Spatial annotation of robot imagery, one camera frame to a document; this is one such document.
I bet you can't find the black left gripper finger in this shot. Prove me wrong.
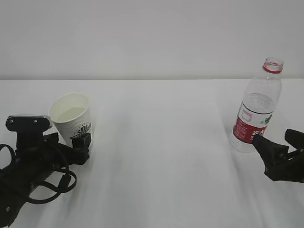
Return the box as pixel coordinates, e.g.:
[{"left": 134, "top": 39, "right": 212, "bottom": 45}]
[
  {"left": 43, "top": 133, "right": 59, "bottom": 145},
  {"left": 71, "top": 133, "right": 92, "bottom": 165}
]

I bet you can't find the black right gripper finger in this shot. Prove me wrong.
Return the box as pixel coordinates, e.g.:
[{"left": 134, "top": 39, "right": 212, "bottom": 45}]
[
  {"left": 253, "top": 135, "right": 289, "bottom": 171},
  {"left": 285, "top": 129, "right": 304, "bottom": 150}
]

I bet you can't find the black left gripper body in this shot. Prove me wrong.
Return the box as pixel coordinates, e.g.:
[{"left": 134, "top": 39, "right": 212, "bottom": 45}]
[{"left": 35, "top": 143, "right": 76, "bottom": 178}]

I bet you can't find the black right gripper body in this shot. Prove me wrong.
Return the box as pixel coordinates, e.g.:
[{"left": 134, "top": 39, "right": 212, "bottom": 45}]
[{"left": 264, "top": 149, "right": 304, "bottom": 183}]

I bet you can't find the white paper cup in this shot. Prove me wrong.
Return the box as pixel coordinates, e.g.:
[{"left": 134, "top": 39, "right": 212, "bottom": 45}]
[{"left": 49, "top": 93, "right": 92, "bottom": 147}]

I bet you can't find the clear Nongfu Spring water bottle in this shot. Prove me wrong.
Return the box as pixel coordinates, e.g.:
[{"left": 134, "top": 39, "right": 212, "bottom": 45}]
[{"left": 229, "top": 57, "right": 284, "bottom": 152}]

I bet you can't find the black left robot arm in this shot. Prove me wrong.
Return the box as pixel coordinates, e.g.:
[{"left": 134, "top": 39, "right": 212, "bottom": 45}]
[{"left": 0, "top": 133, "right": 91, "bottom": 228}]

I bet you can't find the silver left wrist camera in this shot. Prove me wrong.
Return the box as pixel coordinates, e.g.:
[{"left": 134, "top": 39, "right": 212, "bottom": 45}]
[{"left": 5, "top": 114, "right": 53, "bottom": 153}]

